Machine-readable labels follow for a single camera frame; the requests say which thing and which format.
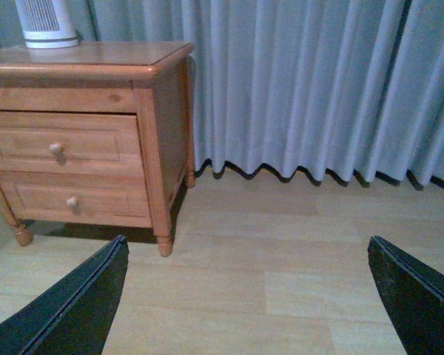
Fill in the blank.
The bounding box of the wooden nightstand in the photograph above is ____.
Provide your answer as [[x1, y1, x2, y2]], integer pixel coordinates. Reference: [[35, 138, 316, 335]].
[[0, 42, 195, 257]]

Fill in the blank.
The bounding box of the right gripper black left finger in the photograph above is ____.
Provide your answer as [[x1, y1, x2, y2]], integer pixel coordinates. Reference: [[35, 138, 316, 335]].
[[0, 236, 129, 354]]

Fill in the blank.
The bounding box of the grey-blue curtain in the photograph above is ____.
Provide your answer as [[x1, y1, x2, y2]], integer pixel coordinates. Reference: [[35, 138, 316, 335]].
[[0, 0, 444, 188]]

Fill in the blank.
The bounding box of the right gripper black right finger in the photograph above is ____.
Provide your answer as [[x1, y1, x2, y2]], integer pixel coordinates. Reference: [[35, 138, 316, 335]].
[[368, 236, 444, 354]]

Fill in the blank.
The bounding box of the white cylindrical air purifier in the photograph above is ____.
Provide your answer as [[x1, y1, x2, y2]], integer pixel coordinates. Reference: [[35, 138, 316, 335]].
[[15, 0, 79, 50]]

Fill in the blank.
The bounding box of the wooden drawer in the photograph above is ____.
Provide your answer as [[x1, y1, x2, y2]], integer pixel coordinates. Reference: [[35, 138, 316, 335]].
[[0, 111, 144, 178], [0, 171, 152, 228]]

